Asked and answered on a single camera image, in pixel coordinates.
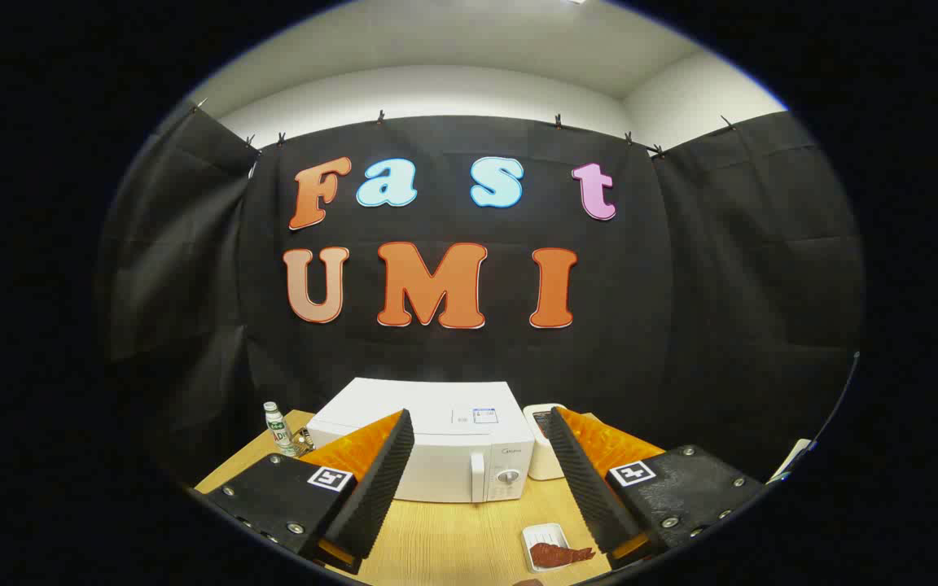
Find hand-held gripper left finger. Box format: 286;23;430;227
207;409;415;575

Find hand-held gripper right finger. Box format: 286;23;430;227
548;406;765;571

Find red meat slice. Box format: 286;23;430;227
529;542;596;569

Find white microwave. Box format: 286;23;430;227
306;378;536;504

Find white box appliance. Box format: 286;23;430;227
523;403;568;481

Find small white rectangular dish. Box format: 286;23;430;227
521;523;571;571

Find small green label bottle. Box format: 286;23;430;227
264;401;297;457

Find white flat board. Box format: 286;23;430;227
766;438;816;483

